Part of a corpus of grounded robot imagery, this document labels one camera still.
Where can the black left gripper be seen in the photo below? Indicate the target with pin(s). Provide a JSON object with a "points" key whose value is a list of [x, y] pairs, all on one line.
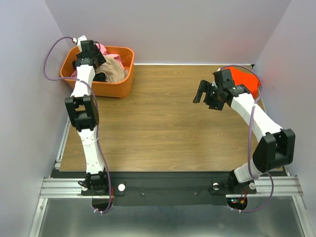
{"points": [[100, 59]]}

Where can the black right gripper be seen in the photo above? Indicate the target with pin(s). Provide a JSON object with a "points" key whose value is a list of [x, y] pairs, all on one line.
{"points": [[211, 92]]}

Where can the beige t shirt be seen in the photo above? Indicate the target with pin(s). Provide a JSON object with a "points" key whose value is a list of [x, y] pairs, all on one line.
{"points": [[113, 69]]}

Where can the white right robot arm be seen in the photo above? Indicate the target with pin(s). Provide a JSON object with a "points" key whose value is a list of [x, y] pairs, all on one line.
{"points": [[275, 147]]}

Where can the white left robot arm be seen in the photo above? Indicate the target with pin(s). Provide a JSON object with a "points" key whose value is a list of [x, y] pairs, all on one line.
{"points": [[83, 114]]}

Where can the black t shirt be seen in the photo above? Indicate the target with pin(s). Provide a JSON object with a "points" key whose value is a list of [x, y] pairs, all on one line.
{"points": [[101, 77]]}

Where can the pink t shirt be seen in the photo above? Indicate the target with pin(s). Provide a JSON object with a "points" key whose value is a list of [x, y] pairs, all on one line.
{"points": [[104, 51]]}

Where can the orange plastic basket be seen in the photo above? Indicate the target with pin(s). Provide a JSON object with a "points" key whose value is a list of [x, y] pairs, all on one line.
{"points": [[106, 89]]}

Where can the folded orange t shirt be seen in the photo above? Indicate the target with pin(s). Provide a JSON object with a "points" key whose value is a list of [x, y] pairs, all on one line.
{"points": [[247, 79]]}

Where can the silver round knob right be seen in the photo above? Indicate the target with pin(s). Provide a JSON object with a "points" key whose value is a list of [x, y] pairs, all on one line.
{"points": [[215, 186]]}

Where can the white round knob left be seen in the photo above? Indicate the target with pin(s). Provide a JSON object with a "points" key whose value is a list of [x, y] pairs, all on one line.
{"points": [[121, 187]]}

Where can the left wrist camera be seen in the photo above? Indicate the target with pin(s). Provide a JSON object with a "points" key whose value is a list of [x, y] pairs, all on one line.
{"points": [[86, 45]]}

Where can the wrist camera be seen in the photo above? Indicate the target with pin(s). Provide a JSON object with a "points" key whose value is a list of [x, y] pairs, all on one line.
{"points": [[86, 45], [223, 78]]}

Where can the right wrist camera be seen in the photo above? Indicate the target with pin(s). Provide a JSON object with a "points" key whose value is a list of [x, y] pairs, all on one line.
{"points": [[223, 78]]}

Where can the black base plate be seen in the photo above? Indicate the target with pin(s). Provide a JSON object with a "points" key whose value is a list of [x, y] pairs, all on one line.
{"points": [[164, 189]]}

